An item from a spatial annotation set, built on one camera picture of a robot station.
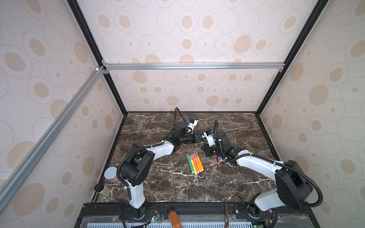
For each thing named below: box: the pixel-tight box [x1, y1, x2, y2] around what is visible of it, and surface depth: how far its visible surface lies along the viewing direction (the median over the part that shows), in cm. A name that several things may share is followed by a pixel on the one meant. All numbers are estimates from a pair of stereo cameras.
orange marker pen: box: [196, 154, 204, 171], surface depth 92 cm
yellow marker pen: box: [189, 155, 198, 175], surface depth 91 cm
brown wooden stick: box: [224, 201, 230, 228], surface depth 74 cm
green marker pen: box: [186, 153, 194, 174], surface depth 91 cm
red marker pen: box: [191, 153, 200, 174], surface depth 91 cm
